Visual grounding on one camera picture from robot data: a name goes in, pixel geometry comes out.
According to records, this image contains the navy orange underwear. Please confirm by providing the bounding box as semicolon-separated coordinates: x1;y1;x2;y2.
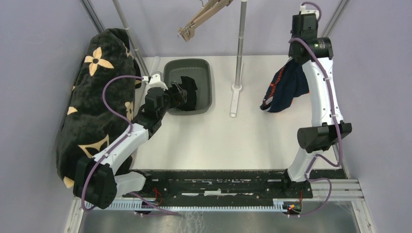
260;59;309;113

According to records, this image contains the wooden clip hanger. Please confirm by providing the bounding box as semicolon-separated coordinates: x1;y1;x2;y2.
178;0;233;42

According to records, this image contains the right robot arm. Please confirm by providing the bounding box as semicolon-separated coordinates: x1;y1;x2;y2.
281;10;352;198

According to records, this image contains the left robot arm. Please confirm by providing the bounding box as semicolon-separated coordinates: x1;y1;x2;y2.
73;82;188;211

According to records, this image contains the black underwear white waistband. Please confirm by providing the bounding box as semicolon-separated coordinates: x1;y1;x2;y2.
177;76;198;111

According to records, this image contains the grey plastic basin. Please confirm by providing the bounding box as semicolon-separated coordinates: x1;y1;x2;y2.
164;58;212;116

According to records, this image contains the white right pole base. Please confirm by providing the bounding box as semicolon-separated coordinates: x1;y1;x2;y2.
230;84;243;118

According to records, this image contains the right metal rack pole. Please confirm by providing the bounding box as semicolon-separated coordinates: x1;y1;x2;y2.
232;0;248;91

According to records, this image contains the metal rack pole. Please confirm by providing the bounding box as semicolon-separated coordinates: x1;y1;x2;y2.
232;0;248;91
112;0;150;76

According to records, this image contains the black floral plush blanket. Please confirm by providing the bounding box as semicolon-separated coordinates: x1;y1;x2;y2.
56;28;141;188

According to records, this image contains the left metal rack pole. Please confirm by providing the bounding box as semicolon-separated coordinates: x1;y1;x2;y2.
112;0;150;76

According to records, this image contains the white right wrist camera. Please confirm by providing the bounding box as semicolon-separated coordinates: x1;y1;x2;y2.
299;4;319;14

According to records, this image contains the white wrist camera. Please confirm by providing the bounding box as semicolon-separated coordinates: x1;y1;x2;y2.
141;72;168;90
299;4;319;14

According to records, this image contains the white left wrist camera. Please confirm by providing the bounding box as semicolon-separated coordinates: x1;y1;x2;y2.
141;72;168;90

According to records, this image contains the aluminium frame rail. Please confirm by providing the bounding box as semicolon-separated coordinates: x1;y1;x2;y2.
319;0;351;37

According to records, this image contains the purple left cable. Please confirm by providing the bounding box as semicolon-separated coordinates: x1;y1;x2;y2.
80;75;181;216

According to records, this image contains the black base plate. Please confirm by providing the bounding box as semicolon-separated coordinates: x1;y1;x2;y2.
137;170;313;207

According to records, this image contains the grey cable duct strip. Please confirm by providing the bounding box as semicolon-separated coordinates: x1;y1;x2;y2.
104;199;287;213

